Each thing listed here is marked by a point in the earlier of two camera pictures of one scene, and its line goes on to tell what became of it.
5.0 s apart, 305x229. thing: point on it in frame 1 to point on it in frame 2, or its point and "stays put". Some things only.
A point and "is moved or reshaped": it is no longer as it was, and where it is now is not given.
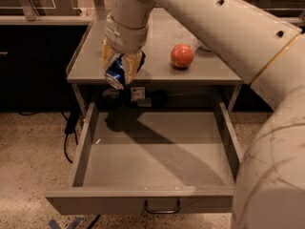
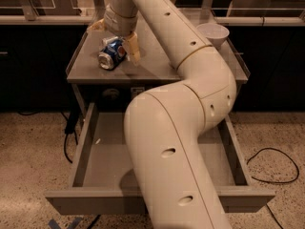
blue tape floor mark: (52, 223) stays put
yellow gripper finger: (131, 64) to (132, 44)
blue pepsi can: (114, 73) is moved or reshaped
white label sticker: (137, 93) stays put
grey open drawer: (152, 162) stays put
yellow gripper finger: (109, 52) to (98, 26)
